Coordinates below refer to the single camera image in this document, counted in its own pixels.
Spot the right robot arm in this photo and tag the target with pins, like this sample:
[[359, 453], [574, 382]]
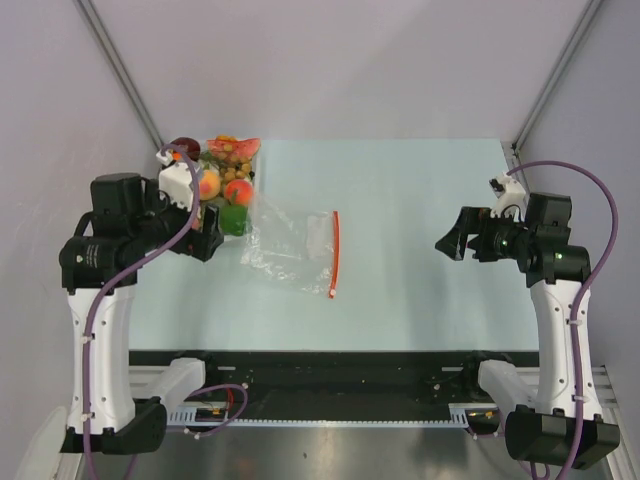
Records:
[[559, 422]]

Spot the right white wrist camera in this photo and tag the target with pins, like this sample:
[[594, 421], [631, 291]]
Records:
[[510, 195]]

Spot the red peach with leaf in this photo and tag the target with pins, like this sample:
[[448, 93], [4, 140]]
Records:
[[239, 192]]

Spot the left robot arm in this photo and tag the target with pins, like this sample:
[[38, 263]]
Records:
[[132, 221]]

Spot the yellow orange peach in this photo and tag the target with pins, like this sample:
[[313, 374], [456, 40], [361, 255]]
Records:
[[209, 185]]

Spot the brown grape bunch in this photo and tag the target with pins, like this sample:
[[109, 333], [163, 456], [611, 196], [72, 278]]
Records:
[[234, 167]]

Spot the white food tray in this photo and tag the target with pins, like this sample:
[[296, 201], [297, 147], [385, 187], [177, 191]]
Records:
[[207, 162]]

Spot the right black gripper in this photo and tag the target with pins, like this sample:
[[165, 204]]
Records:
[[472, 220]]

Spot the watermelon slice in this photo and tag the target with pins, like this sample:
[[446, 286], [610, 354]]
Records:
[[225, 147]]

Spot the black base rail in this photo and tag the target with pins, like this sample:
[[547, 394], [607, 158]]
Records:
[[341, 386]]

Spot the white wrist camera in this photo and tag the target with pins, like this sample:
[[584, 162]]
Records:
[[510, 195], [180, 176]]

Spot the green bell pepper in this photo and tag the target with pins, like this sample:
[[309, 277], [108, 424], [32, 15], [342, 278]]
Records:
[[233, 219]]

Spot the clear zip top bag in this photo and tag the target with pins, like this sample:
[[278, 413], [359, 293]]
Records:
[[294, 247]]

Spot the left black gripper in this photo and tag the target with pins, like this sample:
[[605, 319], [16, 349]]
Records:
[[201, 244]]

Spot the dark red apple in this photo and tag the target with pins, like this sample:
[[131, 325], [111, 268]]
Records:
[[189, 145]]

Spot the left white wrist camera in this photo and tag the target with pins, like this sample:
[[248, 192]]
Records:
[[180, 176]]

